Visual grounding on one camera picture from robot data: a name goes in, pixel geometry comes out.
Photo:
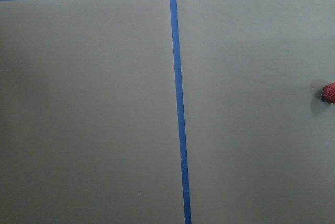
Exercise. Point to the red strawberry on table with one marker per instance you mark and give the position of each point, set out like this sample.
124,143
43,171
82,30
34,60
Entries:
328,93

